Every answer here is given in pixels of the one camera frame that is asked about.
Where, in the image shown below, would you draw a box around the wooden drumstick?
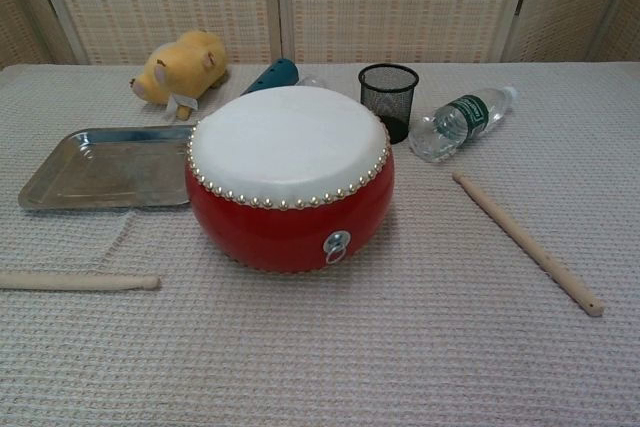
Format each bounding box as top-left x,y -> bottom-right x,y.
0,271 -> 162,292
452,171 -> 605,318

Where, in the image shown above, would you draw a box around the woven folding screen panel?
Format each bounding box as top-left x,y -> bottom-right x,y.
14,0 -> 281,67
504,0 -> 640,66
274,0 -> 546,66
0,0 -> 56,71

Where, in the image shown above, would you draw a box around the red drum with white skin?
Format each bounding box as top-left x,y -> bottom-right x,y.
184,85 -> 391,276

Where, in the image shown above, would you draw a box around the yellow plush toy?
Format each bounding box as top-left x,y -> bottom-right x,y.
130,30 -> 231,123

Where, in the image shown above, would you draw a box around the black mesh pen cup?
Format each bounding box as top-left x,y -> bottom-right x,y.
357,63 -> 420,145

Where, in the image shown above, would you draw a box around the plastic water bottle green label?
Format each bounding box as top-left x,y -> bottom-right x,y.
408,85 -> 519,163

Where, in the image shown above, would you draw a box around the rectangular metal tray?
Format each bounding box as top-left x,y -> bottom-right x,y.
18,125 -> 196,212

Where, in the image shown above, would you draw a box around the teal block with holes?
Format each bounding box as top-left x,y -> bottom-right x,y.
239,57 -> 300,97

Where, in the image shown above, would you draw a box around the white woven tablecloth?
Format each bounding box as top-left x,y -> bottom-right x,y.
0,62 -> 640,427

